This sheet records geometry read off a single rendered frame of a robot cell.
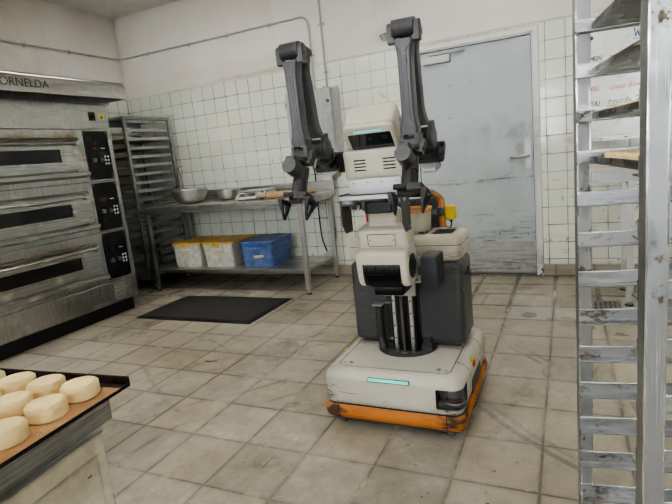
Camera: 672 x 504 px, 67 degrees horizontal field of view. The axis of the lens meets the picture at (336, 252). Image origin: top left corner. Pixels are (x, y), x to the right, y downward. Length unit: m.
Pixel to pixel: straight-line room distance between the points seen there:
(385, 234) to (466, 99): 2.83
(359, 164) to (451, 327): 0.86
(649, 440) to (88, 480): 0.82
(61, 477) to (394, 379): 1.59
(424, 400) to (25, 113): 3.60
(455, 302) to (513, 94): 2.70
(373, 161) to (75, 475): 1.57
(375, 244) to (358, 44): 3.20
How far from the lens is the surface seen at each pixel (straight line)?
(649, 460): 0.94
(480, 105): 4.74
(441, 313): 2.38
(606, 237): 1.27
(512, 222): 4.75
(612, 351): 1.35
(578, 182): 1.24
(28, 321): 4.47
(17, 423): 0.74
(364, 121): 2.02
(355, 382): 2.27
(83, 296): 4.73
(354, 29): 5.10
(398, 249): 2.07
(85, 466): 0.84
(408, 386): 2.19
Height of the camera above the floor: 1.19
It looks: 11 degrees down
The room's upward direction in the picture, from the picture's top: 6 degrees counter-clockwise
